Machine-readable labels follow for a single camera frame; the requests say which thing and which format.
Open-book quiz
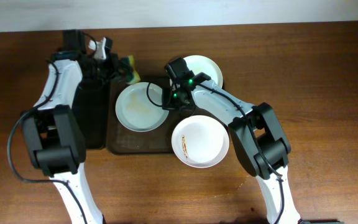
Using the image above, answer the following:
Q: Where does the green yellow sponge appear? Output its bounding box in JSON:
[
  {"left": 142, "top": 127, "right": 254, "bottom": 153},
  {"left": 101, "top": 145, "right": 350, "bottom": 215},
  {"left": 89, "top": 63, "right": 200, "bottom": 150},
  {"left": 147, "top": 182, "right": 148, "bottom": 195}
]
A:
[{"left": 121, "top": 55, "right": 140, "bottom": 85}]

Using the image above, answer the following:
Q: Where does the white plate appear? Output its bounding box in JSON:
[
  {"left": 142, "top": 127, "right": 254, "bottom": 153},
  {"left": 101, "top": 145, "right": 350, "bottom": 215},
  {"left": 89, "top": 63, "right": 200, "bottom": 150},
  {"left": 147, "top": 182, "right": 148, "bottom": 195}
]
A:
[
  {"left": 170, "top": 55, "right": 224, "bottom": 90},
  {"left": 171, "top": 115, "right": 229, "bottom": 169}
]

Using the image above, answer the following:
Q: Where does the light grey plate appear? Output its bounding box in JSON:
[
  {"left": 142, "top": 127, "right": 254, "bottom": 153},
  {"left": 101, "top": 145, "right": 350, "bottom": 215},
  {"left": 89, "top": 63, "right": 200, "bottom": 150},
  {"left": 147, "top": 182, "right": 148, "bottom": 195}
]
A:
[{"left": 115, "top": 82, "right": 169, "bottom": 132}]

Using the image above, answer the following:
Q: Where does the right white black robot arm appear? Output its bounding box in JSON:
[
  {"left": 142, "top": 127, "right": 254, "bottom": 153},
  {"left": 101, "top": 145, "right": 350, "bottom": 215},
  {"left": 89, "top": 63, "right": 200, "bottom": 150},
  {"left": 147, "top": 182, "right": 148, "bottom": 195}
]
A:
[{"left": 163, "top": 72, "right": 301, "bottom": 224}]

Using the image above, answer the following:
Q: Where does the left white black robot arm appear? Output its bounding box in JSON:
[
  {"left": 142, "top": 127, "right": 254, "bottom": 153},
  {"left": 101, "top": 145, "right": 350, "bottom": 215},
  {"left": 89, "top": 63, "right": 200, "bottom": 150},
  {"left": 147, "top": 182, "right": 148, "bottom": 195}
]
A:
[{"left": 13, "top": 54, "right": 119, "bottom": 223}]

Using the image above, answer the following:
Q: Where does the small black tray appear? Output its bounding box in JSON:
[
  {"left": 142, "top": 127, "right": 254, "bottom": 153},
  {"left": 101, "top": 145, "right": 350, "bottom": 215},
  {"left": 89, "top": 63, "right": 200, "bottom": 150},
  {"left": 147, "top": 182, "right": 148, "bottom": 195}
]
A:
[{"left": 72, "top": 80, "right": 110, "bottom": 150}]

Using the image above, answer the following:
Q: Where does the large brown tray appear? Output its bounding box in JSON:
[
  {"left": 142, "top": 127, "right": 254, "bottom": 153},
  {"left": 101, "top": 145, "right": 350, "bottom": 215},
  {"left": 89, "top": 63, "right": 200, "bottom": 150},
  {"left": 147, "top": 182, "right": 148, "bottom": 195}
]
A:
[{"left": 106, "top": 74, "right": 226, "bottom": 156}]

